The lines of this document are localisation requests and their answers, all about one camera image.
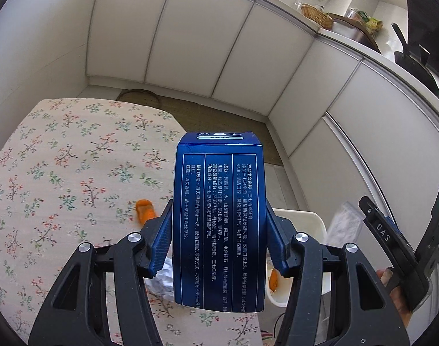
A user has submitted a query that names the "steel pot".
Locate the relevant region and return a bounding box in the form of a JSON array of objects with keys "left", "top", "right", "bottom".
[{"left": 329, "top": 12, "right": 381, "bottom": 53}]

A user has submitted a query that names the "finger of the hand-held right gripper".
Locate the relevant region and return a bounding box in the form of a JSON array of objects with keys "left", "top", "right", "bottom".
[{"left": 358, "top": 195, "right": 419, "bottom": 272}]

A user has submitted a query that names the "blue cardboard box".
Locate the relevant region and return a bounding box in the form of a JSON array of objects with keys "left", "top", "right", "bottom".
[{"left": 171, "top": 131, "right": 269, "bottom": 313}]

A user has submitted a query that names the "long orange peel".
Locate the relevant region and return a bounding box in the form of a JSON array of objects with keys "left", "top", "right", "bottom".
[{"left": 134, "top": 198, "right": 157, "bottom": 224}]

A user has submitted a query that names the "white plastic bin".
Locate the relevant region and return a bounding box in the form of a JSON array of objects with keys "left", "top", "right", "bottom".
[{"left": 267, "top": 207, "right": 332, "bottom": 308}]

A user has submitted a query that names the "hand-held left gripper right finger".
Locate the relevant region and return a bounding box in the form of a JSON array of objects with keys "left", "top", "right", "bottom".
[{"left": 266, "top": 199, "right": 412, "bottom": 346}]

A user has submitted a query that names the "crumpled white tissue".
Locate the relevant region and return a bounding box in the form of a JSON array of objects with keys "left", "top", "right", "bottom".
[{"left": 143, "top": 254, "right": 177, "bottom": 297}]

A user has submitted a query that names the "brown floor mat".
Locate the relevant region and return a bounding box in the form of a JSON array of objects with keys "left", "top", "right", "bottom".
[{"left": 117, "top": 88, "right": 285, "bottom": 167}]

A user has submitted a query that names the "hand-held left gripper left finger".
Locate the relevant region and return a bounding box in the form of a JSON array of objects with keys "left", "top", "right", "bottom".
[{"left": 27, "top": 198, "right": 174, "bottom": 346}]

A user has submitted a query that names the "wicker basket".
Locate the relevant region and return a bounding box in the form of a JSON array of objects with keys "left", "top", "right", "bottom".
[{"left": 300, "top": 3, "right": 334, "bottom": 30}]

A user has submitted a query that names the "person's right hand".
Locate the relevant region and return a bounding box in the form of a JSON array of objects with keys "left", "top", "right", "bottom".
[{"left": 377, "top": 267, "right": 414, "bottom": 327}]

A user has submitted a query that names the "floral tablecloth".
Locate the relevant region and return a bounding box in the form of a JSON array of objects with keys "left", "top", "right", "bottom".
[{"left": 0, "top": 98, "right": 264, "bottom": 346}]

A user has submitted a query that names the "white cabinet row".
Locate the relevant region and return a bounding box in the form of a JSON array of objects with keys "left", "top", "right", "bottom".
[{"left": 0, "top": 0, "right": 439, "bottom": 271}]

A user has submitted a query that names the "black pan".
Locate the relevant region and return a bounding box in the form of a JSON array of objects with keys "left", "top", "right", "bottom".
[{"left": 390, "top": 23, "right": 439, "bottom": 100}]

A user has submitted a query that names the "white cloth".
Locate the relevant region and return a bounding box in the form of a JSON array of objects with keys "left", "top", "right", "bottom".
[{"left": 327, "top": 202, "right": 369, "bottom": 247}]

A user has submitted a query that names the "green packet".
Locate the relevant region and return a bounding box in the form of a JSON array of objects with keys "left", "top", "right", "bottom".
[{"left": 359, "top": 10, "right": 385, "bottom": 32}]

